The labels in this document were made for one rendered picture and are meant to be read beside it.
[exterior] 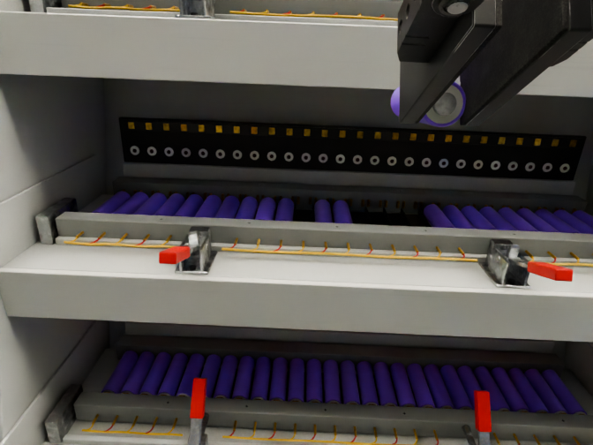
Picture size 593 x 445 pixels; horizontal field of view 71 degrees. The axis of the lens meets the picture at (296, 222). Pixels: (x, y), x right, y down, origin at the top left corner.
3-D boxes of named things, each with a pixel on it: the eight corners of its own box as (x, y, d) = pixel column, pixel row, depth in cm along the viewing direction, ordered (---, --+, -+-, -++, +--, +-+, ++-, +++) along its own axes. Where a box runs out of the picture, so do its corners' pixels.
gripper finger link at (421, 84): (502, 26, 10) (472, 26, 10) (416, 125, 17) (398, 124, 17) (501, -83, 11) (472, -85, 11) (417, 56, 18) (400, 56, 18)
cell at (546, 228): (529, 222, 47) (560, 248, 41) (512, 222, 47) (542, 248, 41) (532, 207, 46) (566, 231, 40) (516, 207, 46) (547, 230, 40)
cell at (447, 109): (398, 124, 23) (432, 135, 17) (385, 94, 23) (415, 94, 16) (429, 109, 23) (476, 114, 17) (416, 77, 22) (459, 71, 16)
